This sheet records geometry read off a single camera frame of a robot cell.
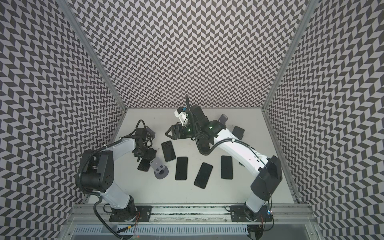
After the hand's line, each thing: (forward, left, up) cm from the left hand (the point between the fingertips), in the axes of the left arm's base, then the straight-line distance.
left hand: (148, 156), depth 93 cm
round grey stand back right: (+23, -49, +9) cm, 54 cm away
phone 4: (-8, -48, +1) cm, 49 cm away
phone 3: (-15, -34, +1) cm, 37 cm away
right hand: (-4, -19, +26) cm, 33 cm away
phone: (-7, 0, +2) cm, 7 cm away
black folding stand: (+5, -35, +3) cm, 35 cm away
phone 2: (+3, -12, 0) cm, 13 cm away
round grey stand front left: (-12, -11, +6) cm, 17 cm away
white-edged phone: (-8, -22, +1) cm, 23 cm away
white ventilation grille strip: (-38, -14, 0) cm, 40 cm away
